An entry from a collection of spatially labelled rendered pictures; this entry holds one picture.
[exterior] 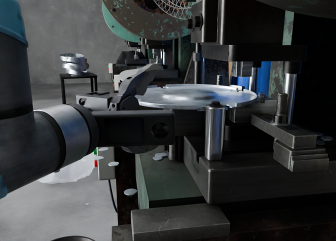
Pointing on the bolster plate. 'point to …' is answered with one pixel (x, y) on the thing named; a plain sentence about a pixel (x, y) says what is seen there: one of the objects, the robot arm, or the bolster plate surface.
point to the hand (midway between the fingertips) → (161, 106)
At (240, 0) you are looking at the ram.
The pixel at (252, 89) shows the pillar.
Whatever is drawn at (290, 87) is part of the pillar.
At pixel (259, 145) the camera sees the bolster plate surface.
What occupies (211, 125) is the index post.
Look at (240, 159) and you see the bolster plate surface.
